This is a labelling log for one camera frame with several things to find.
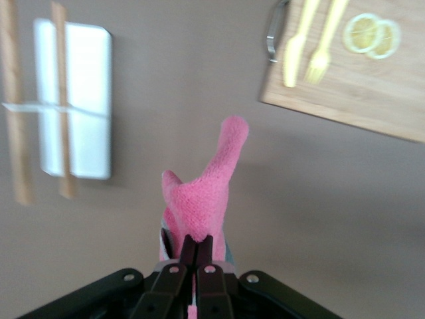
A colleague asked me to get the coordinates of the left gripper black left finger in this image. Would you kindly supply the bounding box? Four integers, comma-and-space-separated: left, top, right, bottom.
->
19, 234, 197, 319

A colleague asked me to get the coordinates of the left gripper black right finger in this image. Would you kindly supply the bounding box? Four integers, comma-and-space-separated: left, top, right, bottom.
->
195, 234, 343, 319

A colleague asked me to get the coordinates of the pink and grey cloth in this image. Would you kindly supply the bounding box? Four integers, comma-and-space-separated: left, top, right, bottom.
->
158, 115, 250, 319

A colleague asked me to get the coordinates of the brown leather table mat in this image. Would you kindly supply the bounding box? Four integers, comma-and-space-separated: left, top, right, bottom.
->
0, 0, 425, 319

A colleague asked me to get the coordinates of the brown wooden chopstick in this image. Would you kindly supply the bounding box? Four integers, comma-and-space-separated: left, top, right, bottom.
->
0, 0, 34, 206
49, 1, 78, 199

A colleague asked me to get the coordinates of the white rectangular dish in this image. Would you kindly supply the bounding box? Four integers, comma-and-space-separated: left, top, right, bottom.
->
33, 18, 113, 181

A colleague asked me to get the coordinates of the thin silver chopstick rest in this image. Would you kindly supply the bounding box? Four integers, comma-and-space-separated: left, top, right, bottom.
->
1, 101, 110, 119

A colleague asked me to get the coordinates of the yellow plastic knife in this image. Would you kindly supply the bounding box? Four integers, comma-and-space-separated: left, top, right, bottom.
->
282, 0, 321, 89

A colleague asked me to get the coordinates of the bamboo cutting board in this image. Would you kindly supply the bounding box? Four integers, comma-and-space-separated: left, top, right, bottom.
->
258, 0, 425, 144

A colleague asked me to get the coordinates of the yellow plastic fork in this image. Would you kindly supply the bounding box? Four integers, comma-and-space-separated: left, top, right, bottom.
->
302, 0, 349, 84

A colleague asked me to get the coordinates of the whole-faced lemon slice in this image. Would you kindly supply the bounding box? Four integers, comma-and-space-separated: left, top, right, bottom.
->
343, 12, 382, 54

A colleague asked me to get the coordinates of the partly covered lemon slice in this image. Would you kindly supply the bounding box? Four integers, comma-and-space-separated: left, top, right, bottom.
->
368, 19, 402, 60

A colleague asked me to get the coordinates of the metal cutting board handle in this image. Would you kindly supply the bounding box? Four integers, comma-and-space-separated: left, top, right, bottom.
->
266, 0, 292, 64

